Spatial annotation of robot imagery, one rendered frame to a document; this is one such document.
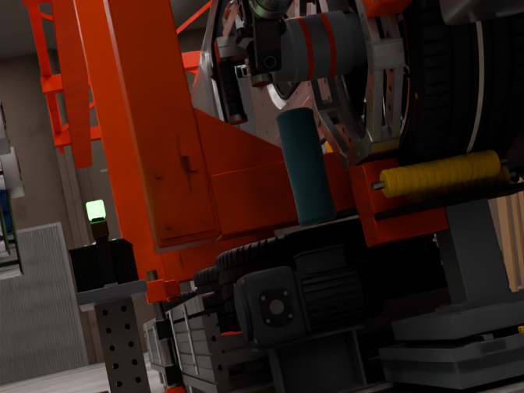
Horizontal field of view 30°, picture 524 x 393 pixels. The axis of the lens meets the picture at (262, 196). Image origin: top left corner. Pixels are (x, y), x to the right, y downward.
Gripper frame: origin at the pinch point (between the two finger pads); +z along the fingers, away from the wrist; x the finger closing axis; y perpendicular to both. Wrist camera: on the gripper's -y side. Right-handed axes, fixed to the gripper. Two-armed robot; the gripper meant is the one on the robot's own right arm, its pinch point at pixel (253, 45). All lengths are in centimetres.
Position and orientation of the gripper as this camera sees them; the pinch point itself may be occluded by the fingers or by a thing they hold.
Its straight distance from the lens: 196.4
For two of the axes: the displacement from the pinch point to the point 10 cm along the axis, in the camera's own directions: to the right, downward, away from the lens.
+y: -2.1, -9.7, 1.1
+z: -1.7, 1.5, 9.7
